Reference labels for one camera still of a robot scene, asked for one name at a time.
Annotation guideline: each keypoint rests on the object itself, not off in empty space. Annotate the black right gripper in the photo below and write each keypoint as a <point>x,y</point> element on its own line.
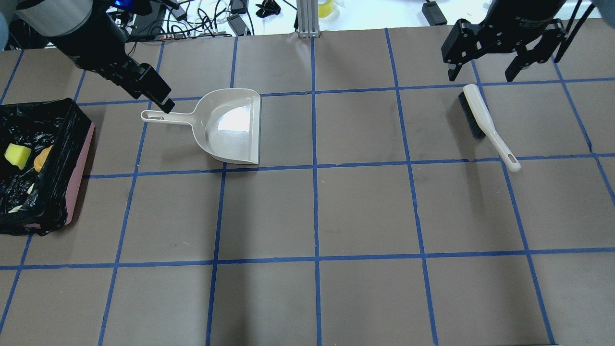
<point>516,17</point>

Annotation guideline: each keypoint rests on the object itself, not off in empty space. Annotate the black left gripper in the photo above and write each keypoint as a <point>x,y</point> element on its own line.
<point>91,48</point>

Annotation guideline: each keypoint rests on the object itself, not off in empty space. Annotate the beige hand brush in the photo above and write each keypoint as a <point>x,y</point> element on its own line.
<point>482,126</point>

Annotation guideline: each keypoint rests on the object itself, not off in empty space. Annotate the beige plastic dustpan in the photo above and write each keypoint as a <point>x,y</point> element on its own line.
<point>225,123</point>

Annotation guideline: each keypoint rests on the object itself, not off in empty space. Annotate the yellow potato-like bread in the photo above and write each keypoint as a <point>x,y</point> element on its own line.
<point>41,158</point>

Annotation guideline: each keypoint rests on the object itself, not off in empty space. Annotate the yellow sponge piece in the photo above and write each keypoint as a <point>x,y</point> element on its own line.
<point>17,155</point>

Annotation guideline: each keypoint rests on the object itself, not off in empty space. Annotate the twisted croissant bread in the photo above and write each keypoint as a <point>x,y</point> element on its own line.
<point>20,201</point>

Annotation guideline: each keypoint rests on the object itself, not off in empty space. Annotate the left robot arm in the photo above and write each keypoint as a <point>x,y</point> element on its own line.
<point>51,18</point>

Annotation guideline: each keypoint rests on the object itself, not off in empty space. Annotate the pink bin with black bag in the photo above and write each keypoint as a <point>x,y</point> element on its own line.
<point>38,125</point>

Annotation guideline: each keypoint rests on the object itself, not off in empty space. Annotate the yellow tape roll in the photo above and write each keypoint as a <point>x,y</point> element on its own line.
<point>324,8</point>

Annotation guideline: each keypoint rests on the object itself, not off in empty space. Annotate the aluminium frame post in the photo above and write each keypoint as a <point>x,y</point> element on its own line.
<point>307,19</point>

